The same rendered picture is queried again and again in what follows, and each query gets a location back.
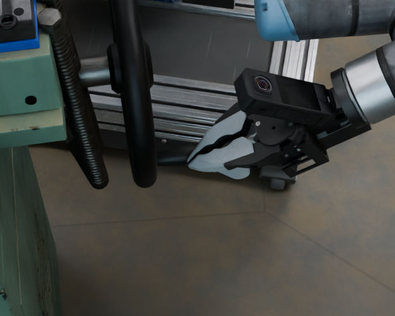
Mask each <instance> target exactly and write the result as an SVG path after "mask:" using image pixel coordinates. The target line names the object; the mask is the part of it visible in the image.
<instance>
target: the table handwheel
mask: <svg viewBox="0 0 395 316"><path fill-rule="evenodd" d="M108 5H109V11H110V21H111V27H112V36H113V43H111V44H110V45H109V46H108V48H107V49H106V50H107V54H106V55H97V56H87V57H81V58H79V60H80V63H81V69H80V71H79V72H78V76H79V77H80V81H81V83H82V88H88V87H97V86H103V85H111V87H112V90H113V91H114V92H115V93H117V94H119V93H120V97H121V102H122V111H123V116H124V124H125V133H126V138H127V145H128V150H129V158H130V165H131V170H132V176H133V180H134V182H135V183H136V185H138V186H139V187H141V188H148V187H151V186H152V185H153V184H154V183H155V181H156V179H157V152H156V144H155V130H154V119H153V113H152V102H151V95H150V88H151V87H152V86H153V84H154V76H153V69H152V60H151V55H150V48H149V44H148V43H146V42H145V41H144V38H143V33H142V25H141V20H140V12H139V4H138V0H108Z"/></svg>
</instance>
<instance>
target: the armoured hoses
mask: <svg viewBox="0 0 395 316"><path fill-rule="evenodd" d="M39 1H40V2H41V3H44V4H46V5H47V8H45V9H44V10H42V11H41V12H39V14H38V15H37V22H38V24H39V27H40V28H41V30H42V31H44V32H47V33H49V35H50V39H51V44H52V47H53V53H54V56H55V61H56V67H57V70H58V76H59V79H60V85H61V91H62V94H63V101H64V102H65V107H64V111H65V122H66V124H67V125H68V126H69V128H70V129H71V131H69V132H68V133H67V134H66V135H67V138H66V140H65V143H66V145H67V146H68V148H69V150H70V151H71V153H72V154H73V156H74V158H75V160H76V161H77V162H78V165H79V166H80V168H81V169H82V171H83V173H84V175H85V176H86V177H87V179H88V181H89V183H90V184H91V185H92V187H93V188H95V189H103V188H105V187H106V186H107V184H108V182H109V180H108V173H107V170H106V167H105V163H104V160H103V153H104V152H105V146H104V143H103V139H102V135H101V132H100V128H99V126H98V122H97V118H96V115H95V112H94V109H93V104H92V101H91V98H90V94H89V92H88V88H82V83H81V81H80V77H79V76H78V72H79V71H80V69H81V63H80V60H79V56H78V53H77V50H76V46H75V43H74V39H73V36H72V33H71V29H70V26H69V22H68V19H67V15H66V11H65V8H64V5H63V0H39Z"/></svg>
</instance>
